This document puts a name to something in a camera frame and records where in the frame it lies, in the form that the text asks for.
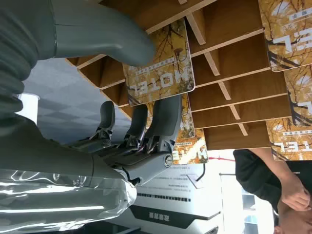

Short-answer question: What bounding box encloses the person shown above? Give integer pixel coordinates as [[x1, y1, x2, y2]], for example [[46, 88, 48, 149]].
[[233, 148, 312, 234]]

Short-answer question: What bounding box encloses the wooden slotted card rack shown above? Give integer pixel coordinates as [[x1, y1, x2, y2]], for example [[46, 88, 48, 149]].
[[65, 0, 295, 152]]

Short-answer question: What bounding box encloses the white cylindrical object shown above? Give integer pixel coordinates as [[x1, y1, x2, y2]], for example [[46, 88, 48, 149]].
[[14, 93, 40, 126]]

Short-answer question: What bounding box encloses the white machine with black stripe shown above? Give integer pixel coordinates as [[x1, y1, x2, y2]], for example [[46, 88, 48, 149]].
[[107, 163, 225, 234]]

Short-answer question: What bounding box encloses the red rope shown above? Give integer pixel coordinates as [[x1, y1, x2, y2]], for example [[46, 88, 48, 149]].
[[208, 156, 235, 163]]

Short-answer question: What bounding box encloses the black cable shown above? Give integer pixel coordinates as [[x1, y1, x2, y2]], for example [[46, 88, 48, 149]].
[[194, 163, 207, 182]]

